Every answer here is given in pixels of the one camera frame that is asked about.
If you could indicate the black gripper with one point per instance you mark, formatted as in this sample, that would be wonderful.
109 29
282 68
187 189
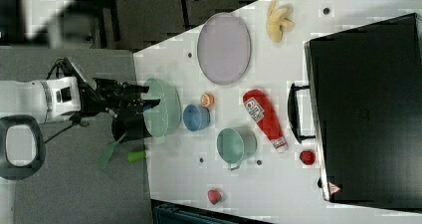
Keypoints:
111 96

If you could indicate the red plush ketchup bottle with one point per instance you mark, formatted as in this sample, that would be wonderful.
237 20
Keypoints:
260 108

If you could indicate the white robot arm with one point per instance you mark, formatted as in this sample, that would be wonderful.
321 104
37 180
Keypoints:
26 106

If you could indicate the grey oval plate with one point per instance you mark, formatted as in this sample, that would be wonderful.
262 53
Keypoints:
224 49

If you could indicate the green colander bowl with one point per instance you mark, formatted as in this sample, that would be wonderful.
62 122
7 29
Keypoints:
164 118

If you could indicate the blue cup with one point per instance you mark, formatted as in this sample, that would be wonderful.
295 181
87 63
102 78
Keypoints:
196 117

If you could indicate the green spatula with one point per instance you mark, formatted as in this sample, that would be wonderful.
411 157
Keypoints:
107 153

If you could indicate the dark teal crate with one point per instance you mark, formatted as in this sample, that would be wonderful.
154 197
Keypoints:
167 213

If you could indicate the red plush apple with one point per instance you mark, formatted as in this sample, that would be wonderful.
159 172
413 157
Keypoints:
214 196

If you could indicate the yellow plush banana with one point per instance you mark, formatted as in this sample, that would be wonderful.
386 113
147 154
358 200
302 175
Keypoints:
278 19

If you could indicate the red plush strawberry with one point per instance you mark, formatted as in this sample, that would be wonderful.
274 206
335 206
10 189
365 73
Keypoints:
308 157

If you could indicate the black toaster oven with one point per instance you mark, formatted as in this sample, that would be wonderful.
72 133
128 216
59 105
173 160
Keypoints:
365 86

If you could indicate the green mug with handle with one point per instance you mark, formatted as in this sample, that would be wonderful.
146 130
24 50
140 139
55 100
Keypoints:
235 145

